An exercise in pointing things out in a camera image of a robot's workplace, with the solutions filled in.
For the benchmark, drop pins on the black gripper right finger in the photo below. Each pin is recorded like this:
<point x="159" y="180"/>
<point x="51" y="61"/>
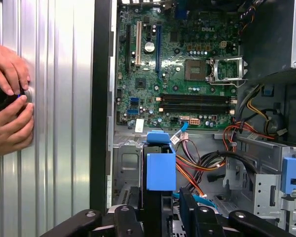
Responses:
<point x="204" y="222"/>

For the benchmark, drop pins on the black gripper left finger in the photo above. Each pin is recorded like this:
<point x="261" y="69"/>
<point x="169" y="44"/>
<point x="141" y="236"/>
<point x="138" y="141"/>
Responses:
<point x="125" y="222"/>

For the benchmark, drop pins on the grey metal disk bay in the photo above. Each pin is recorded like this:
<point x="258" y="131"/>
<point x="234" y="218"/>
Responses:
<point x="128" y="174"/>

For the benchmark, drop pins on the person's right hand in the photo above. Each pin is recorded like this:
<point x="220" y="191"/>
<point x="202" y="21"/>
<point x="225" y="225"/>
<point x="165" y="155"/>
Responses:
<point x="12" y="128"/>

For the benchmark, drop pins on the person's left hand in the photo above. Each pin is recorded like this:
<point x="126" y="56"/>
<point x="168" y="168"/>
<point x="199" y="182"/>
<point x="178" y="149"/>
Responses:
<point x="10" y="66"/>

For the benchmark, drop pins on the grey metal drive cage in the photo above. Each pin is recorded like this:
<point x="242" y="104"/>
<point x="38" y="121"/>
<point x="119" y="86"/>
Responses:
<point x="264" y="187"/>

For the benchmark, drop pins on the white sticker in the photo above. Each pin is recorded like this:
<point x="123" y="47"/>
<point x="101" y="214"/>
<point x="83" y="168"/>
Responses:
<point x="139" y="125"/>

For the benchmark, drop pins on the blue plastic drive latch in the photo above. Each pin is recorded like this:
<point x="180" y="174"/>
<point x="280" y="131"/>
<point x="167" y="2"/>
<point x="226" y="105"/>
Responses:
<point x="293" y="172"/>

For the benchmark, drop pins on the blue SATA port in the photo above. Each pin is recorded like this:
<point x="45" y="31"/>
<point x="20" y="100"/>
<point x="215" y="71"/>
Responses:
<point x="132" y="111"/>
<point x="135" y="100"/>

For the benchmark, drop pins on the black RAM slot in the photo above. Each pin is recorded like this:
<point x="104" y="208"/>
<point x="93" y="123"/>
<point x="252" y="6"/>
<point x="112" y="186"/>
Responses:
<point x="195" y="95"/>
<point x="195" y="109"/>
<point x="195" y="99"/>
<point x="195" y="105"/>

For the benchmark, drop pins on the black open PC case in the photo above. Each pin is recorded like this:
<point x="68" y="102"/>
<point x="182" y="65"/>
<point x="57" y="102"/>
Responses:
<point x="98" y="98"/>

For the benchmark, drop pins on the black chipset chip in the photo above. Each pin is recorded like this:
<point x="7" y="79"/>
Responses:
<point x="140" y="83"/>

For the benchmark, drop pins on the green motherboard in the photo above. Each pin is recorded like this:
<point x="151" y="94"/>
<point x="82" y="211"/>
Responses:
<point x="177" y="81"/>

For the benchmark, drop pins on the CPU socket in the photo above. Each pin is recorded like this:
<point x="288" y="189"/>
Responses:
<point x="196" y="70"/>

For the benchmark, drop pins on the black expansion slot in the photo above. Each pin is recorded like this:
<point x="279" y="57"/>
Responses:
<point x="127" y="49"/>

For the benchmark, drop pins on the silver coin battery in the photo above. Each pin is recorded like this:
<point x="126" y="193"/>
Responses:
<point x="149" y="47"/>

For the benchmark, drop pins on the white expansion slot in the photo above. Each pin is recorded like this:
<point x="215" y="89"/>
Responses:
<point x="138" y="44"/>

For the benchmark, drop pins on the blue expansion slot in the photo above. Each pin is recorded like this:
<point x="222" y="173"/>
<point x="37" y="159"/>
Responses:
<point x="158" y="47"/>

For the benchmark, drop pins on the blue VGA port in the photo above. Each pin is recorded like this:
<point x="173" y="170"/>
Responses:
<point x="181" y="12"/>

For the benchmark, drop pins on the metal socket cover frame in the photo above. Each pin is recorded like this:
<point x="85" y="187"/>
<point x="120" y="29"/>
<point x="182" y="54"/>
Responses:
<point x="241" y="70"/>

